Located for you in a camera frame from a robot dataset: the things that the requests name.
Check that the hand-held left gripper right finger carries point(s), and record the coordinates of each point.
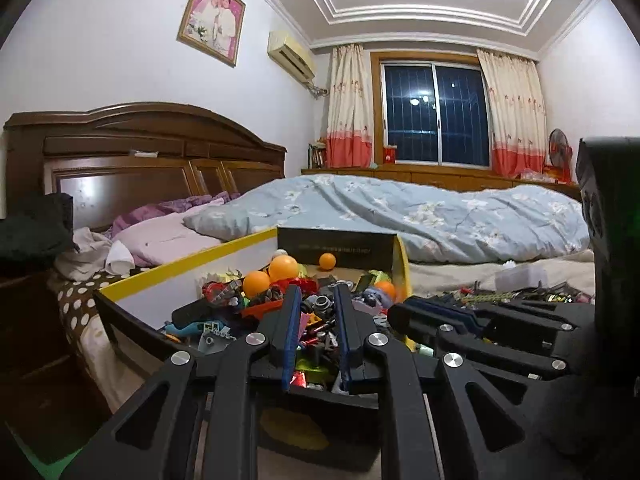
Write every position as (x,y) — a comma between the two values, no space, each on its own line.
(342,340)

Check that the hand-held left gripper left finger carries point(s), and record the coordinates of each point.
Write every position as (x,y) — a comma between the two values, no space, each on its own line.
(292,340)

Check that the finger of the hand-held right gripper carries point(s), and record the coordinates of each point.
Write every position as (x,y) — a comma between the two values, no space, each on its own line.
(462,312)
(415,322)

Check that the pile of mixed toy bricks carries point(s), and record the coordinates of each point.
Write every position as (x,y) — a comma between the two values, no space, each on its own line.
(500,297)
(320,306)

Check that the yellow cardboard box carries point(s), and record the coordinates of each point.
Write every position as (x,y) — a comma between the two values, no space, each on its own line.
(165,285)

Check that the orange ball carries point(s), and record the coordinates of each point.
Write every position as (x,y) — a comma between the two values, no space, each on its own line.
(256,284)
(283,267)
(327,261)
(386,291)

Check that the cream fleece blanket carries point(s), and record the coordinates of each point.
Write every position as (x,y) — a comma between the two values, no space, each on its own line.
(440,272)

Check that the clear plastic container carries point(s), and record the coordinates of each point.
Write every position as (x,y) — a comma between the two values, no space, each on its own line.
(522,275)

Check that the white ball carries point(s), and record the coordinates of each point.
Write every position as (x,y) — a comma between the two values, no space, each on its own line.
(281,253)

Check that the blue floral duvet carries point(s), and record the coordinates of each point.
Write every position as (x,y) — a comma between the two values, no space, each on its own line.
(400,210)

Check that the wooden window cabinet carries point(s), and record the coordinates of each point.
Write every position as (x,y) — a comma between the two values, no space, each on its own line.
(450,180)

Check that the red electric fan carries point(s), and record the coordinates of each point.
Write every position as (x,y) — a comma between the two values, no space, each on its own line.
(559,147)

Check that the pink pillow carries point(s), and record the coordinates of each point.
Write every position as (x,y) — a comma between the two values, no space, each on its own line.
(165,240)

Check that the red box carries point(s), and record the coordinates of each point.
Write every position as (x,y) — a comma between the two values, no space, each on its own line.
(389,155)

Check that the purple cloth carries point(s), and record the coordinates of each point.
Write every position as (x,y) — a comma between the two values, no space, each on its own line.
(175,206)

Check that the row of books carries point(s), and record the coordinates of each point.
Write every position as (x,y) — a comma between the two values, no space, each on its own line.
(317,156)

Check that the cream and red curtain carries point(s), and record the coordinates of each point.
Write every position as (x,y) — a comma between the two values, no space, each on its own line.
(515,110)
(350,105)

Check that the window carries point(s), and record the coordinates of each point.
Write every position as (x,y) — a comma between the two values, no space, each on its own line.
(435,110)

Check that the brown polka-dot sheet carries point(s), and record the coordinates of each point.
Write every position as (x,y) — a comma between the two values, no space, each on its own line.
(75,305)

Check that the white clothes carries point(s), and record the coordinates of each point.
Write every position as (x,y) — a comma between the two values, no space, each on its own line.
(85,260)

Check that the wooden headboard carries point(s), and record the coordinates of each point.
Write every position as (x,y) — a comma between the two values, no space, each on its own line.
(140,135)

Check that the dark wooden nightstand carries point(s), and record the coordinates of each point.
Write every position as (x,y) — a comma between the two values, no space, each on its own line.
(30,350)

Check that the dark cloth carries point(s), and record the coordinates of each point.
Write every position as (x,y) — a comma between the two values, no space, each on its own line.
(30,230)

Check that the air conditioner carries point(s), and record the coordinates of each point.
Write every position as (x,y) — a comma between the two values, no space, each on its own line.
(292,55)

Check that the framed wedding photo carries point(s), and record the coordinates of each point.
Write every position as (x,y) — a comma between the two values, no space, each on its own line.
(212,17)

